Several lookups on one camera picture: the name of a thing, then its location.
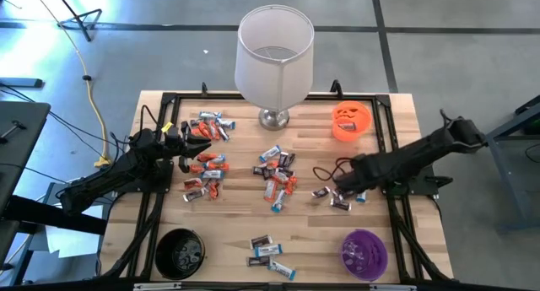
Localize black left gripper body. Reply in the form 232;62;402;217
162;129;190;161

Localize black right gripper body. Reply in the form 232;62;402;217
348;154;383;189

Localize purple plastic bucket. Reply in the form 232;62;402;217
339;228;389;283

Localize orange pumpkin bucket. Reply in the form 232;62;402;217
331;100;373;143

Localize silver lamp with white shade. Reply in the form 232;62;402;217
234;3;316;132

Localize black plastic bucket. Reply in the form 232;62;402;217
154;228;207;281

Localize white paper sheets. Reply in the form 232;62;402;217
44;192;106;259

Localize dark grey side table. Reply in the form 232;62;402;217
0;100;51;216

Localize black metal stand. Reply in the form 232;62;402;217
50;0;104;42

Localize black flat bar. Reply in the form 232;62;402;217
0;77;44;89

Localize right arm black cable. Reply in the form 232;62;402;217
312;157;354;183

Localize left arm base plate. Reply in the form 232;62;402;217
138;159;175;195

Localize black aluminium table frame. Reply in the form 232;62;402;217
96;90;455;291

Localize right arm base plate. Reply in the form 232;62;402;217
381;163;455;197

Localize yellow extension cable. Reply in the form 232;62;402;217
28;0;113;169

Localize black floor cable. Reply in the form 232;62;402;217
0;83;127;157

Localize white frame label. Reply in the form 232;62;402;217
133;282;182;291
370;284;417;291

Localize black frame beam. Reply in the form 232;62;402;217
0;195;107;237

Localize grey metal cart frame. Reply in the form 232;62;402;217
484;94;540;233

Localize black T-shaped handle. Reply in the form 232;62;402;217
0;120;27;144

